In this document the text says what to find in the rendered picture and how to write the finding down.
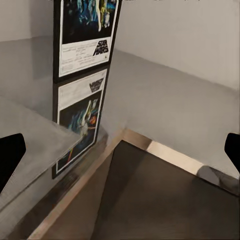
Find poster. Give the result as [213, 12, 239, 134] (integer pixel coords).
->
[53, 0, 123, 84]

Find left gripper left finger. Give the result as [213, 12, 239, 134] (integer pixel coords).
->
[0, 133, 26, 193]

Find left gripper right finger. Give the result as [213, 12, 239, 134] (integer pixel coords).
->
[224, 132, 240, 172]

